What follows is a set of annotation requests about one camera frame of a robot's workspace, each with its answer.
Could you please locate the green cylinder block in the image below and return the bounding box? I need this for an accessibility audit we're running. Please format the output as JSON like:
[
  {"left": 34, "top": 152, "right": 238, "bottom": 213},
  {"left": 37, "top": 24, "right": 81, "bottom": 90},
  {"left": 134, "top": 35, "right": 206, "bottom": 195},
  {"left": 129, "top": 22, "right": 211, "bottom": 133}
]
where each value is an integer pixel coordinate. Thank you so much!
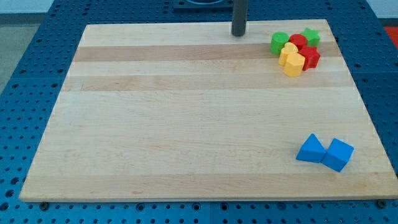
[{"left": 270, "top": 32, "right": 289, "bottom": 55}]

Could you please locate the yellow hexagon block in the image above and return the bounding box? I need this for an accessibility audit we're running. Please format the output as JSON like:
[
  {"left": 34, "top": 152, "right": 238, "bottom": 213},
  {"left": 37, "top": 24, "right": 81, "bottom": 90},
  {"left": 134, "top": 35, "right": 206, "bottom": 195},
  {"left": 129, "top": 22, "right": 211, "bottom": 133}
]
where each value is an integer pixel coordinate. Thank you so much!
[{"left": 283, "top": 53, "right": 305, "bottom": 77}]

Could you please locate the red cylinder block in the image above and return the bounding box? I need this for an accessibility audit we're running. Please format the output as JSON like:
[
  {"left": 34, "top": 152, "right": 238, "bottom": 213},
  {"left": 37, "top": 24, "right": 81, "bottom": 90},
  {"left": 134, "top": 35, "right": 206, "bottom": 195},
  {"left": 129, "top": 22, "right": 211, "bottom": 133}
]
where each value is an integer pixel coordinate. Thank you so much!
[{"left": 289, "top": 34, "right": 308, "bottom": 50}]

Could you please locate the light wooden board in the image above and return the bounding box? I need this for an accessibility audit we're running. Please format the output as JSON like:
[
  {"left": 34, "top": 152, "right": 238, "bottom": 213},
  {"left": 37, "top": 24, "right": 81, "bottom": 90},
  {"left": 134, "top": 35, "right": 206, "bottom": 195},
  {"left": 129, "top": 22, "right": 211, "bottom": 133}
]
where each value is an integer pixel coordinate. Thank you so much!
[{"left": 19, "top": 19, "right": 397, "bottom": 202}]

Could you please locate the yellow heart block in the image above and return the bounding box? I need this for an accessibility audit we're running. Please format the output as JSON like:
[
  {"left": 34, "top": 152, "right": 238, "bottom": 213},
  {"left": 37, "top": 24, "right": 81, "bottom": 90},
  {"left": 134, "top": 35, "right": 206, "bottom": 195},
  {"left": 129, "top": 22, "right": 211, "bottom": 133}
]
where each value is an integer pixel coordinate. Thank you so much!
[{"left": 278, "top": 42, "right": 299, "bottom": 66}]

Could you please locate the green star block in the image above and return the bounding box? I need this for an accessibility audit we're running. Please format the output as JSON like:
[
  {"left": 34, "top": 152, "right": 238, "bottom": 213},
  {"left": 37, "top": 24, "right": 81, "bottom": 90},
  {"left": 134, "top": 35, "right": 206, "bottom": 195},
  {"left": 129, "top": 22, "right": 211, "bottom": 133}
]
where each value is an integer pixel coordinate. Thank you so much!
[{"left": 301, "top": 27, "right": 320, "bottom": 47}]

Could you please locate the blue cube block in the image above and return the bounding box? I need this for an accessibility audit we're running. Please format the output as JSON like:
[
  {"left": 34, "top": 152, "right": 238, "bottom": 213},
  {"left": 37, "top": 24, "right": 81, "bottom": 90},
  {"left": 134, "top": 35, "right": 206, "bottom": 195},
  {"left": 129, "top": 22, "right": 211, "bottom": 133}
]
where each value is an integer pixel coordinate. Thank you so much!
[{"left": 321, "top": 138, "right": 354, "bottom": 172}]

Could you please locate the blue triangle block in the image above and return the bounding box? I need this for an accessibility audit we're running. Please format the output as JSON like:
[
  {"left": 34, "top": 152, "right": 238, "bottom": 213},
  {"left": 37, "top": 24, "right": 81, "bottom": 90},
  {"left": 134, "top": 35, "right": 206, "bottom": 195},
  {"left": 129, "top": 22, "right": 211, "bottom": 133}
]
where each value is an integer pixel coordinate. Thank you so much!
[{"left": 296, "top": 133, "right": 326, "bottom": 163}]

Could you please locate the red star block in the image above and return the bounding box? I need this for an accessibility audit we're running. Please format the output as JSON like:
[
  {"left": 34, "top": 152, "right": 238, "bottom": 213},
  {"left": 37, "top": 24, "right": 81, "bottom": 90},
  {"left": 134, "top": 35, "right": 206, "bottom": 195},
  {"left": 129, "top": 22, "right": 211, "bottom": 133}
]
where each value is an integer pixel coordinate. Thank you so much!
[{"left": 298, "top": 45, "right": 321, "bottom": 71}]

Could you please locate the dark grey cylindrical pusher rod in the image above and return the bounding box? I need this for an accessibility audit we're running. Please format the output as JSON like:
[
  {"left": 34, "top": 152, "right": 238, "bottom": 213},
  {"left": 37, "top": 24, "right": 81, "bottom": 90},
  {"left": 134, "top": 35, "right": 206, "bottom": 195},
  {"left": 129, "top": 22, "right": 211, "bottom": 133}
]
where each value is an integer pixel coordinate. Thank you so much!
[{"left": 231, "top": 0, "right": 249, "bottom": 37}]

